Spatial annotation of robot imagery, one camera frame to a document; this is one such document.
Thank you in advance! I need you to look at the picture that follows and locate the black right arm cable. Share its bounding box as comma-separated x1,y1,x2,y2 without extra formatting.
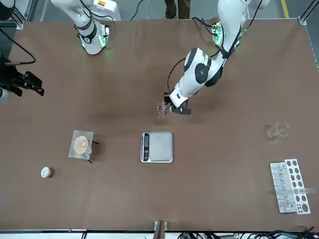
0,27,37,66

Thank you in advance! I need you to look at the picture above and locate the white box with yellow label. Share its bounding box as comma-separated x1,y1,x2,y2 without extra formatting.
93,0,122,21

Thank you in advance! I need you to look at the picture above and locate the small white cap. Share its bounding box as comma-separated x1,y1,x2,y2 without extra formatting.
40,166,52,179

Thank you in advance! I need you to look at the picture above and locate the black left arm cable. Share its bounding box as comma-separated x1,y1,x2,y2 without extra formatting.
167,58,186,93

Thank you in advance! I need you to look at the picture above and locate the white test tube rack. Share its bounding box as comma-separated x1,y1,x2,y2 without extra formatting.
270,158,312,215

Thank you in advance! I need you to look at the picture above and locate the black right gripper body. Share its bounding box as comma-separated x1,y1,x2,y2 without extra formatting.
0,57,25,88

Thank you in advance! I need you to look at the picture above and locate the aluminium post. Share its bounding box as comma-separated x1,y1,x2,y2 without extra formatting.
154,220,168,239

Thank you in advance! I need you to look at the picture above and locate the large glass beaker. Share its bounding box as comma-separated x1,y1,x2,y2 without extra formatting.
267,121,290,141

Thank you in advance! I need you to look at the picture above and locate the black wire tripod stand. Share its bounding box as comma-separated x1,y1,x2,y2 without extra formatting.
86,139,100,164

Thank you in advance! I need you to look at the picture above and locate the clear test tube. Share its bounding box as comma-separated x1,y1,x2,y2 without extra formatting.
293,188,317,195

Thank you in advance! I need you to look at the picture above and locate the small glass beaker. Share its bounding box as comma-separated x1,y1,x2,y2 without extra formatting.
156,101,170,119

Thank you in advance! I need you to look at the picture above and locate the person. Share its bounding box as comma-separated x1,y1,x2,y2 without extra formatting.
164,0,190,19

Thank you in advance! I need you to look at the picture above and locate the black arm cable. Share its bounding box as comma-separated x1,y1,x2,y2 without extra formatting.
167,58,186,93
0,27,37,66

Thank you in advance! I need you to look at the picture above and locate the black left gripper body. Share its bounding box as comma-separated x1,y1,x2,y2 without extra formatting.
171,98,192,116

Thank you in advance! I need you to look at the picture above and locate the silver digital balance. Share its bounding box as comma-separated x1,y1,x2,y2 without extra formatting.
140,131,174,164

